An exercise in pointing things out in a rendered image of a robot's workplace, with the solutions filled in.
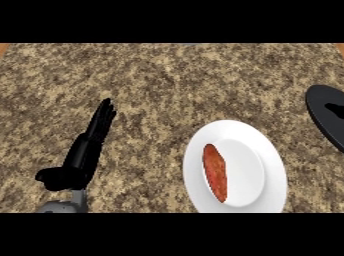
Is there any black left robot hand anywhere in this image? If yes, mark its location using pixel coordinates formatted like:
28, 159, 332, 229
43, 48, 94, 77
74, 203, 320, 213
34, 97, 118, 192

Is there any dark grey pan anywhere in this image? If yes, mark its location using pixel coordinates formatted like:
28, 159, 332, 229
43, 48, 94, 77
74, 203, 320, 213
304, 84, 344, 165

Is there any white plate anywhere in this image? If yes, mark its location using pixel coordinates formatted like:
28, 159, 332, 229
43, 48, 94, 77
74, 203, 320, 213
182, 119, 289, 214

